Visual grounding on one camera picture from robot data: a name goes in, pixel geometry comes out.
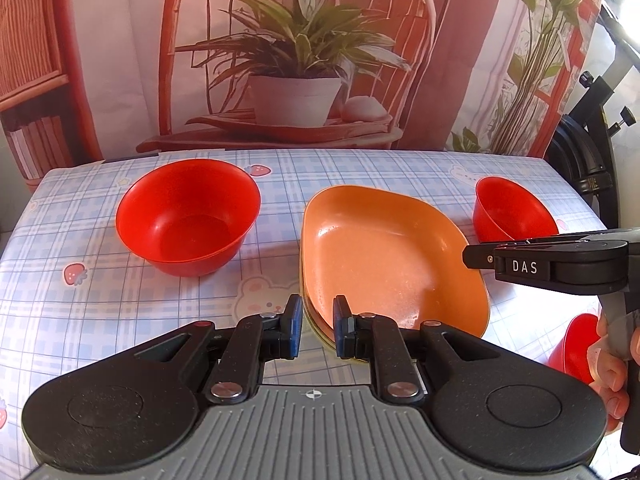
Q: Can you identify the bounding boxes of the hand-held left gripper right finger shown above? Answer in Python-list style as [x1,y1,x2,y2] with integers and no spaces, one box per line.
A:
[332,295,488,405]

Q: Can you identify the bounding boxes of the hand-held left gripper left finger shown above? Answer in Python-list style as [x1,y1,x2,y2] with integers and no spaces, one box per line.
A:
[131,294,304,405]

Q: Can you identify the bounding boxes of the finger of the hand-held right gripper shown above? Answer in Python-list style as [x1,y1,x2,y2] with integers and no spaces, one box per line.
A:
[462,232,629,271]

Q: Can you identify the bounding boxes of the orange plate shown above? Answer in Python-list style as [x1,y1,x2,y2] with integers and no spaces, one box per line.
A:
[299,184,491,339]

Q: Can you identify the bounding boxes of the person's right hand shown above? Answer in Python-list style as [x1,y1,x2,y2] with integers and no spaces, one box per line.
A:
[588,311,640,434]

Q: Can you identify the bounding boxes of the small red bowl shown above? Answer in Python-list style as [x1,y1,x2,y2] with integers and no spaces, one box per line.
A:
[472,176,560,246]
[547,312,601,387]

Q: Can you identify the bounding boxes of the black metal stand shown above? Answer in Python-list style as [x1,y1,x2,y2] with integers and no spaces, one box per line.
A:
[546,0,640,235]

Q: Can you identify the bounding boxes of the large red bowl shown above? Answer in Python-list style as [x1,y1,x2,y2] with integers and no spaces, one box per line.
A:
[115,158,262,278]

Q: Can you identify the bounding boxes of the checked printed tablecloth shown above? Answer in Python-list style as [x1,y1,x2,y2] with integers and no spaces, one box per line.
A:
[0,147,623,480]

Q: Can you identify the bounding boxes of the printed plant backdrop cloth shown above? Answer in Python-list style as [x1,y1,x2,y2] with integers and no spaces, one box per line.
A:
[0,0,617,182]

